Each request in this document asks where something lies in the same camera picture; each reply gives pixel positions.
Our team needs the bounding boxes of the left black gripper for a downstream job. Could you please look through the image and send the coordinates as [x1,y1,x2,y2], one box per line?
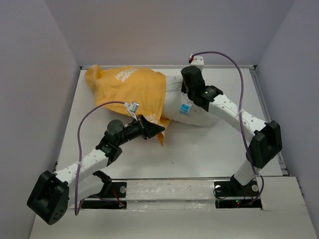
[116,115,164,146]

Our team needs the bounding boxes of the yellow orange pillowcase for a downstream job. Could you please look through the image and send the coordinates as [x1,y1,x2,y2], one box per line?
[85,64,172,147]

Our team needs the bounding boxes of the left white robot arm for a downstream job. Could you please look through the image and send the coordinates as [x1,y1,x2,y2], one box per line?
[27,115,165,225]

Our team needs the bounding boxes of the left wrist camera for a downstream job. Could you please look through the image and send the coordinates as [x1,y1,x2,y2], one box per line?
[124,102,139,120]

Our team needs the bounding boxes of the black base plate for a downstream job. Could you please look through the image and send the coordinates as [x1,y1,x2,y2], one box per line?
[79,170,127,210]
[213,180,262,209]

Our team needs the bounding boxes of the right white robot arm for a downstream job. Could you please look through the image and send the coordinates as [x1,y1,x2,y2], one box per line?
[181,66,282,195]

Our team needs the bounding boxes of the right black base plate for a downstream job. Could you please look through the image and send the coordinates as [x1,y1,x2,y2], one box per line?
[213,180,262,209]

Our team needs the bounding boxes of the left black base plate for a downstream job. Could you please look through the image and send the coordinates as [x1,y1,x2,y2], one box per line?
[79,170,127,210]

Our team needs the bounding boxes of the blue white pillow label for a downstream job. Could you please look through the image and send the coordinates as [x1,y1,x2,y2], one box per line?
[179,104,192,116]

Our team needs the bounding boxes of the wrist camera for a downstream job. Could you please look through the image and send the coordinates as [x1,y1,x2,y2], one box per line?
[189,56,204,71]
[124,102,139,120]

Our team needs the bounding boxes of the white pillow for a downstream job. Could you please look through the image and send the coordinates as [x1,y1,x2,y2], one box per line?
[161,75,219,126]

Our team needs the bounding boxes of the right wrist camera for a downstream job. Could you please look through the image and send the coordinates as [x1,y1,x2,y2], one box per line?
[189,56,204,71]

